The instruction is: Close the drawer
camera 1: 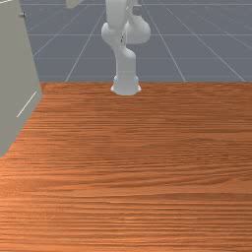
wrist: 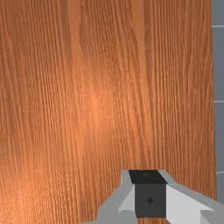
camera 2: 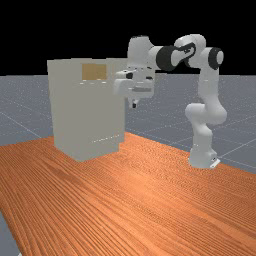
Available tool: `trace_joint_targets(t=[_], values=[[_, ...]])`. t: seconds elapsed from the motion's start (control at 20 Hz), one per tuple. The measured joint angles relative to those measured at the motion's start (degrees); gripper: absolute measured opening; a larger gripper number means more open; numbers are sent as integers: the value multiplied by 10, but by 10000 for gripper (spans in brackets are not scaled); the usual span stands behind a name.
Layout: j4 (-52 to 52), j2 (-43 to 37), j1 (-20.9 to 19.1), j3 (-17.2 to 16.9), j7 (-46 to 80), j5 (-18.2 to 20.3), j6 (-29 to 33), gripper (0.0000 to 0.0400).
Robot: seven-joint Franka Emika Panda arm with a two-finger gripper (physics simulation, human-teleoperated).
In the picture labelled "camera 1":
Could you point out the pale grey gripper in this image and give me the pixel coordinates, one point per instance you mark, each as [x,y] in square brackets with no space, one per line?
[73,3]

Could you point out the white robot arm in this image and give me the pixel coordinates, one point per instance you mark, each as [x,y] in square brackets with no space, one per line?
[125,69]

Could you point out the pale grey cabinet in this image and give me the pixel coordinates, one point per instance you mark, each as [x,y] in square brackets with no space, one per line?
[14,75]

